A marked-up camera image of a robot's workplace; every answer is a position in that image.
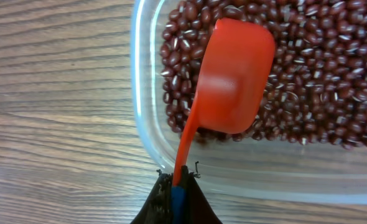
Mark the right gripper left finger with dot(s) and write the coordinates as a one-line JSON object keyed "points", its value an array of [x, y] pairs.
{"points": [[157, 207]]}

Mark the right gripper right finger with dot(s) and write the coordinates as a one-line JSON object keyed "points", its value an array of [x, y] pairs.
{"points": [[196, 209]]}

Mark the clear plastic container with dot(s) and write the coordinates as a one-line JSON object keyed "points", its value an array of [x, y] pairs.
{"points": [[273, 170]]}

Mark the orange measuring scoop blue handle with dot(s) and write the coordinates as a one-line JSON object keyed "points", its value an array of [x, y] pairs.
{"points": [[231, 83]]}

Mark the red beans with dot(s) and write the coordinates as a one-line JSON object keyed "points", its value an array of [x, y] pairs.
{"points": [[317, 86]]}

